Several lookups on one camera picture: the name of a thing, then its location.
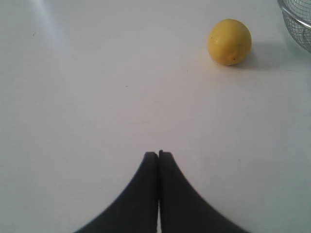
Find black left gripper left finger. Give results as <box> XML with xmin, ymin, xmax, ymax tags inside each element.
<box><xmin>77</xmin><ymin>152</ymin><xmax>158</xmax><ymax>233</ymax></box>

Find yellow lemon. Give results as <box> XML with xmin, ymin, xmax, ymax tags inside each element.
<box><xmin>207</xmin><ymin>19</ymin><xmax>252</xmax><ymax>66</ymax></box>

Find wire mesh metal basket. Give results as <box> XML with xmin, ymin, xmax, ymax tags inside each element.
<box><xmin>277</xmin><ymin>0</ymin><xmax>311</xmax><ymax>53</ymax></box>

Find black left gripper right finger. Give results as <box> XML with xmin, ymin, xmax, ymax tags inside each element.
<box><xmin>158</xmin><ymin>150</ymin><xmax>246</xmax><ymax>233</ymax></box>

